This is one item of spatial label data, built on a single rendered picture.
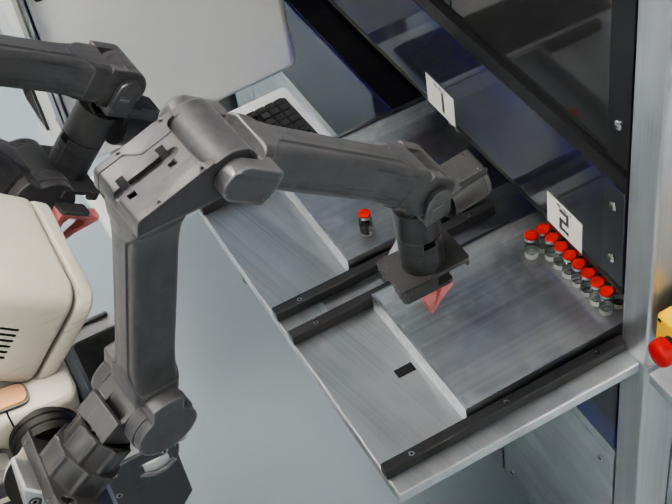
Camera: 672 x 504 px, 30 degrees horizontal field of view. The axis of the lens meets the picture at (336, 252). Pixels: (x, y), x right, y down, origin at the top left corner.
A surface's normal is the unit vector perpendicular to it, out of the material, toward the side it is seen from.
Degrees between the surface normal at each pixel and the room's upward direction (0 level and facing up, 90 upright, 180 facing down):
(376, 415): 0
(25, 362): 90
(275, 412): 0
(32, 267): 42
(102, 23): 90
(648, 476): 90
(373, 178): 101
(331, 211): 0
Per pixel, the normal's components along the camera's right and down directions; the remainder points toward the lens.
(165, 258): 0.65, 0.64
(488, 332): -0.14, -0.68
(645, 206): -0.87, 0.43
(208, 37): 0.50, 0.58
